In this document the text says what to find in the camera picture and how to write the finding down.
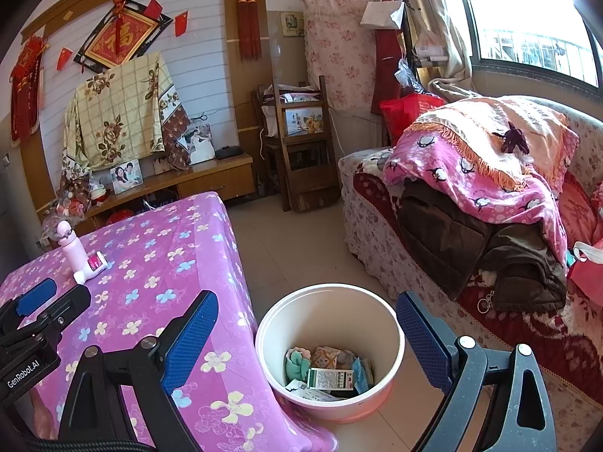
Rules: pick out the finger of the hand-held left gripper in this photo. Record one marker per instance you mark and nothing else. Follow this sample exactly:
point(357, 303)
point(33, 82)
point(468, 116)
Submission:
point(35, 295)
point(70, 303)

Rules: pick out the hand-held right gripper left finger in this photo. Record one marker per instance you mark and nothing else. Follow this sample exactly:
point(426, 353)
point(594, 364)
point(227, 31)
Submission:
point(188, 339)

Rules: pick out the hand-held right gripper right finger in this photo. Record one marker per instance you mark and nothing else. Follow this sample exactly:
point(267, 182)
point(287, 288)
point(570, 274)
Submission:
point(424, 339)

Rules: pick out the blue snack packet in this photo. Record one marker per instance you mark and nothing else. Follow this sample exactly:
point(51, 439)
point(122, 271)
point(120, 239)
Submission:
point(362, 372)

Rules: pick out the white bucket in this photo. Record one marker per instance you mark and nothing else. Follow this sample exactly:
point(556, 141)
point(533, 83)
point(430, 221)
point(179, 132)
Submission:
point(329, 310)

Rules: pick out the green white carton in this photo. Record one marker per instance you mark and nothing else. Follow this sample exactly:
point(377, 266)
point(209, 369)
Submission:
point(329, 379)

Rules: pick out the green towel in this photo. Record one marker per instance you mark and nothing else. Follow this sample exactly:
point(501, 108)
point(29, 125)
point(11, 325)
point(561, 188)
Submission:
point(297, 362)

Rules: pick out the person's left hand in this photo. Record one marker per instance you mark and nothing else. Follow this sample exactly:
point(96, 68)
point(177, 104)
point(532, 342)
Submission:
point(43, 416)

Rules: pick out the white bottle magenta label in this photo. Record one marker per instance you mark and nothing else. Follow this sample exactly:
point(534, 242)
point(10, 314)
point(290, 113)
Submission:
point(92, 268)

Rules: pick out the pink bottle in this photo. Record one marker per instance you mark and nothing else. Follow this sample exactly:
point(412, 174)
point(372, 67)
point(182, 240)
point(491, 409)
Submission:
point(75, 254)

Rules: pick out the pink floral tablecloth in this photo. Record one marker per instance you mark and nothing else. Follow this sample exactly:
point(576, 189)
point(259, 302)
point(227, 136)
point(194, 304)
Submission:
point(141, 263)

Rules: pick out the red patterned sofa throw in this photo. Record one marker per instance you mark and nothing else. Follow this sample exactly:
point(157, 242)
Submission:
point(518, 339)

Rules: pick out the brown jacket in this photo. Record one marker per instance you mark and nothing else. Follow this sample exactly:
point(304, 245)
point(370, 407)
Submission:
point(447, 230)

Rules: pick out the floral covered sofa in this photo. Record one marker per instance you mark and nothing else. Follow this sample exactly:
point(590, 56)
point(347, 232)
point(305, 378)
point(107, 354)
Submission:
point(372, 226)

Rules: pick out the framed couple photo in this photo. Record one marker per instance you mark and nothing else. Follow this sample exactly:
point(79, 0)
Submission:
point(126, 176)

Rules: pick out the pink cartoon blanket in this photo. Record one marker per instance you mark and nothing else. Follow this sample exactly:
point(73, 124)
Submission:
point(471, 188)

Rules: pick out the wooden cabinet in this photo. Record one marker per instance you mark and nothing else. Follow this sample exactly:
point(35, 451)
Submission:
point(207, 179)

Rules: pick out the black set-top box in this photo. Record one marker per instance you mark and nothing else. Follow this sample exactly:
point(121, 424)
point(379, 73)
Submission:
point(229, 151)

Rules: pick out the brown patterned cloth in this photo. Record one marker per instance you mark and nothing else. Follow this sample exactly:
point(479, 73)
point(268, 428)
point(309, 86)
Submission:
point(176, 141)

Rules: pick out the wedding photo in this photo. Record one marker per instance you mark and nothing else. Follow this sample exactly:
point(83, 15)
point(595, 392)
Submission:
point(200, 143)

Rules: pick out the yellow floral cloth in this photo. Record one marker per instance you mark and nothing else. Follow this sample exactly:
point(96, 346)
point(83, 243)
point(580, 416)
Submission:
point(117, 113)

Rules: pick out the wooden chair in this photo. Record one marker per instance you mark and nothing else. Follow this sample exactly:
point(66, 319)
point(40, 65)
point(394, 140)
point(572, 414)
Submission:
point(306, 174)

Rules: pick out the red cushion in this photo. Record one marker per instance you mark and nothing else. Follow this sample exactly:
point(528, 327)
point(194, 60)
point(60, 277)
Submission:
point(579, 207)

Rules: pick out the orange fringed cloth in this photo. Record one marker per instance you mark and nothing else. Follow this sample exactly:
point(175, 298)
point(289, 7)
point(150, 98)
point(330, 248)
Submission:
point(490, 132)

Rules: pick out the red plastic bag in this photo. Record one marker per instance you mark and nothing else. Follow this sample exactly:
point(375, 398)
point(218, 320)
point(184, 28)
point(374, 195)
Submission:
point(405, 113)

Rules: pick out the small red flag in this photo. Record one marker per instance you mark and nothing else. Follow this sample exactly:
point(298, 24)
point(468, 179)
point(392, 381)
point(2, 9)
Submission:
point(153, 8)
point(65, 59)
point(181, 23)

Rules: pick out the framed fruit picture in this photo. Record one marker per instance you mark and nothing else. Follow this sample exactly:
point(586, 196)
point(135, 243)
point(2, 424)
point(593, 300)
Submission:
point(304, 121)

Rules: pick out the framed red gold calligraphy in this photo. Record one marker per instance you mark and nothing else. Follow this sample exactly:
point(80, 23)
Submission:
point(120, 37)

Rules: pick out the red hanging garment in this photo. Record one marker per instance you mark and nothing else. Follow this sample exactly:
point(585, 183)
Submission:
point(388, 56)

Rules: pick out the clear plastic bag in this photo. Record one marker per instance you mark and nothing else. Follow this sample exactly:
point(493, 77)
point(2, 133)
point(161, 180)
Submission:
point(428, 47)

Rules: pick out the dark coat rack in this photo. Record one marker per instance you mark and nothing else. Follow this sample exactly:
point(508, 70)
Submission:
point(409, 42)

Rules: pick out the floral dust cover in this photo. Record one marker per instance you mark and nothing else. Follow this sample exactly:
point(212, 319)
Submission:
point(339, 47)

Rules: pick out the red tasselled knot hanging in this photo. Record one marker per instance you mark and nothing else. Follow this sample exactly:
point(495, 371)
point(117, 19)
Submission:
point(247, 19)

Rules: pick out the white paper bag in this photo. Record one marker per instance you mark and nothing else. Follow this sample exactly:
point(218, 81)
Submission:
point(381, 14)

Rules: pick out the beige curtain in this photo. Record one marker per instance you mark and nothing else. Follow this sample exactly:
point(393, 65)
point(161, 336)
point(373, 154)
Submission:
point(443, 9)

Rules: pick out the window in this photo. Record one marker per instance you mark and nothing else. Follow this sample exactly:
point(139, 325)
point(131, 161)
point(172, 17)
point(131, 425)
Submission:
point(532, 14)

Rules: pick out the small wooden photo frame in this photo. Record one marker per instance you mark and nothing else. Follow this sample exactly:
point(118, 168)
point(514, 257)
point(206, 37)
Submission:
point(161, 165)

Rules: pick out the red knot wall hanging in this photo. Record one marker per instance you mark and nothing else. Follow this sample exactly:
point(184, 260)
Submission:
point(26, 89)

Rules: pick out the small wall frame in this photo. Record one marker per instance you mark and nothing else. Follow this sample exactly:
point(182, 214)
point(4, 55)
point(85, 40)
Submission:
point(292, 23)

